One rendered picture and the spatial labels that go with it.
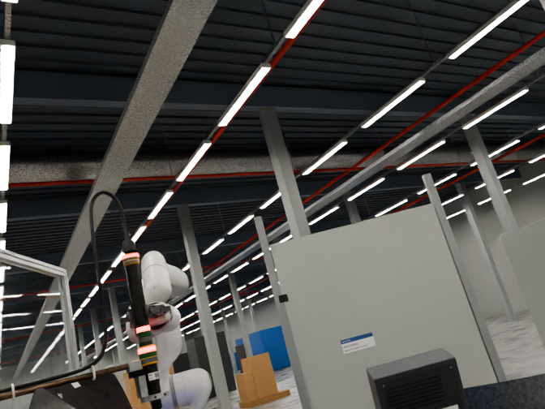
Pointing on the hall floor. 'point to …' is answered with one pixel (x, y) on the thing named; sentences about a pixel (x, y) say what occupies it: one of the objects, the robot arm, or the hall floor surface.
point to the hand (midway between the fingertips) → (139, 312)
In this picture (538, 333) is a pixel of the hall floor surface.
